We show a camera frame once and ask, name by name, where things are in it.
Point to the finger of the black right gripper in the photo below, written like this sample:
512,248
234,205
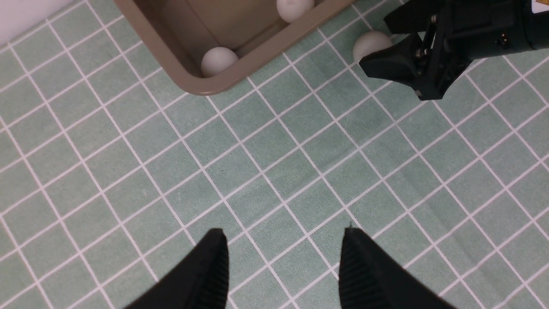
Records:
401,63
412,17

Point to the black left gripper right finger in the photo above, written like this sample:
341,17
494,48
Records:
370,279

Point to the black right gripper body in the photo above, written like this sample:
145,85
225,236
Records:
444,57

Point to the marked white ping-pong ball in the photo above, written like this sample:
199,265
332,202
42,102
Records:
369,43

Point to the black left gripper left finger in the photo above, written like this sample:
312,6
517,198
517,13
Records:
199,281

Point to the olive green plastic bin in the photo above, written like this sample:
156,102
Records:
178,33

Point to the green checkered tablecloth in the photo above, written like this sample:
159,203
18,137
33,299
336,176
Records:
110,173

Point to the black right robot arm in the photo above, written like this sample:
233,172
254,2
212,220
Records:
517,26

